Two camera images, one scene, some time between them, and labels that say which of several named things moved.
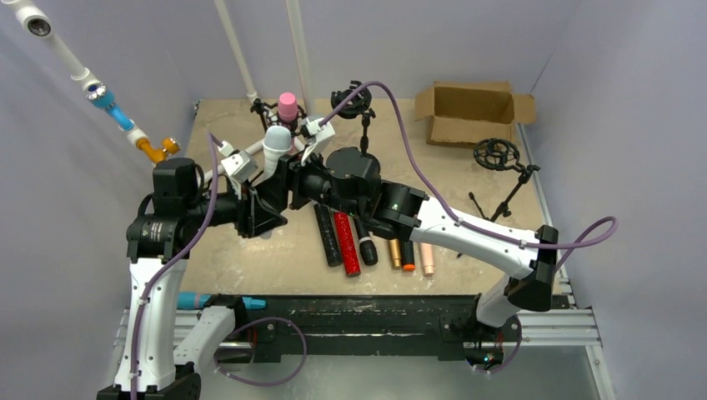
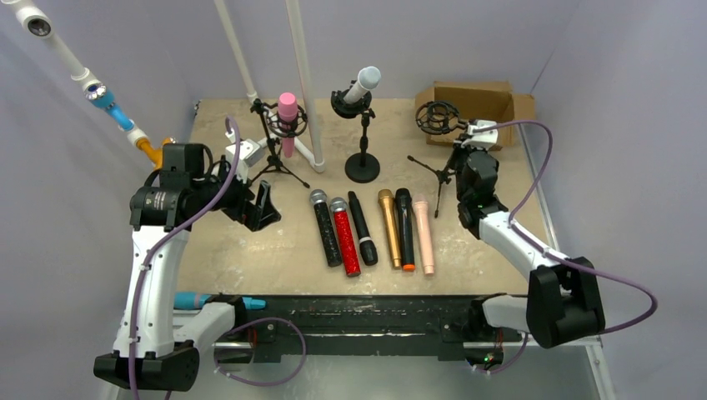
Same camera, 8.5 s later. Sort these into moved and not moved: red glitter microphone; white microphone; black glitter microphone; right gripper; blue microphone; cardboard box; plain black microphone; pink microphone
Moved: white microphone; right gripper
Not moved: cardboard box; black glitter microphone; plain black microphone; blue microphone; pink microphone; red glitter microphone
